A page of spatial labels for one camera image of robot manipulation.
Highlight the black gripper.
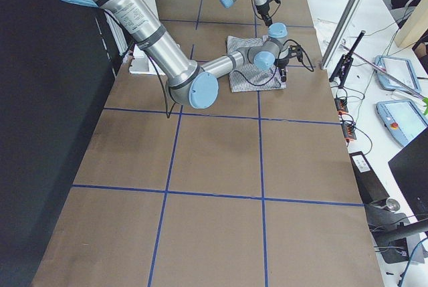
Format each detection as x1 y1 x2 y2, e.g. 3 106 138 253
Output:
276 50 289 83
255 0 273 27

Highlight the striped polo shirt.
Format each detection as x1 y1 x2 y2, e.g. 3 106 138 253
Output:
226 35 286 92

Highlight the black monitor arm base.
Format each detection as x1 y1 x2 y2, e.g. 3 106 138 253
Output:
364 205 427 264

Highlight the orange black USB hub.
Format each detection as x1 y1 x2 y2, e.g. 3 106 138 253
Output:
334 98 348 115

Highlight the silver metal rod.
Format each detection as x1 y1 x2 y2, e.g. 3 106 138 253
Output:
338 44 427 104

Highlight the upper teach pendant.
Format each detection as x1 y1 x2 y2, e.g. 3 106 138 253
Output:
374 56 421 93

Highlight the teach pendant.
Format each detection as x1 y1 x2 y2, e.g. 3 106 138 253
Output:
374 56 421 93
376 100 427 147

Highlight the lower teach pendant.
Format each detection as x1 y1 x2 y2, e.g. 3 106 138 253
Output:
376 100 427 147

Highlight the beige wooden board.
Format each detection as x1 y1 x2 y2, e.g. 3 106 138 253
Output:
395 0 427 47

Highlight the black box with label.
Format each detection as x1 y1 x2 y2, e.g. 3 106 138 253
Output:
349 151 389 204

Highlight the black monitor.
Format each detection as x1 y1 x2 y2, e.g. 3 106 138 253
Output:
389 129 428 214

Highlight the black camera stand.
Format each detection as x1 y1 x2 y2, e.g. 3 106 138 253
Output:
329 30 366 89

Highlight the aluminium frame post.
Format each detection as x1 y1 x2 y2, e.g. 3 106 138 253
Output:
320 0 362 70

